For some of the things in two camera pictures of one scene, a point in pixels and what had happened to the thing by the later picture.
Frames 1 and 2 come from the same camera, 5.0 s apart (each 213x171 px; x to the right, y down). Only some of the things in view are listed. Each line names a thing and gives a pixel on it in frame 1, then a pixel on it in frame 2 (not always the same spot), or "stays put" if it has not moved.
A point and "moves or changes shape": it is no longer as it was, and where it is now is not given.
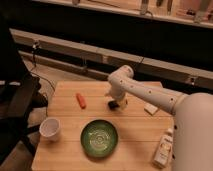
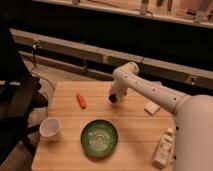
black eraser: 113,105 moves or changes shape
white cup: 50,128 stays put
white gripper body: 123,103 to 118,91
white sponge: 150,109 stays put
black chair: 19,97 stays put
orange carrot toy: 81,100 stays put
